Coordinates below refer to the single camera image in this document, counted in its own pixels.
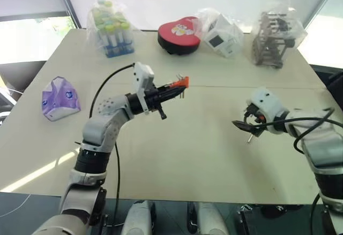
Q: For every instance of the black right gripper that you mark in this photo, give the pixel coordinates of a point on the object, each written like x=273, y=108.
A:
x=253, y=111

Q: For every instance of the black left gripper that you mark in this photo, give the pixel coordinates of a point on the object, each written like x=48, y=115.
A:
x=152, y=100

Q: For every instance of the silver hex key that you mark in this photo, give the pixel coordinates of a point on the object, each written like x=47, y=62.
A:
x=249, y=139

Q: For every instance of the orange hex key holder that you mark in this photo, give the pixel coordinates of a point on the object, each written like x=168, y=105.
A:
x=183, y=81

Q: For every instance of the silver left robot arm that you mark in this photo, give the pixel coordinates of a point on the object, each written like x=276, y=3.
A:
x=96, y=130

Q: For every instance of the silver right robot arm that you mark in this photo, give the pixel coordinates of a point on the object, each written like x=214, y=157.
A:
x=321, y=145

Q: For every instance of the red heart-shaped box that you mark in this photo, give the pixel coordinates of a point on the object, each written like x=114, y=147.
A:
x=178, y=36

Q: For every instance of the bagged white cube device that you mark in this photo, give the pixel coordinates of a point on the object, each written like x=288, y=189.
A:
x=221, y=37

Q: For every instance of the bagged colourful test tube rack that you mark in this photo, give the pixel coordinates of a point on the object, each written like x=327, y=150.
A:
x=112, y=31

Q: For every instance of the bagged dark metal rack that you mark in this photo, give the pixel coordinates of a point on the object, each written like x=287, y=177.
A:
x=276, y=40

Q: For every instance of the white rounded robot leg shell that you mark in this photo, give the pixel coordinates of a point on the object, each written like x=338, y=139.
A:
x=139, y=217
x=211, y=217

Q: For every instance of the black chair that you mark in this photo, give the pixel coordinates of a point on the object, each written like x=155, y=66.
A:
x=335, y=82

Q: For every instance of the purple tissue pack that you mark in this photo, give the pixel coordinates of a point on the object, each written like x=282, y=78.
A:
x=60, y=101

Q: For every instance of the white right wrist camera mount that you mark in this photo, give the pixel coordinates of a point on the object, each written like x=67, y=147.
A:
x=265, y=102

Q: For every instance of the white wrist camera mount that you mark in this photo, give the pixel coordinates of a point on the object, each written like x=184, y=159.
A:
x=265, y=102
x=143, y=77

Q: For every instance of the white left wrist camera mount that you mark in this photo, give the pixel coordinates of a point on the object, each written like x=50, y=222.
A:
x=143, y=77

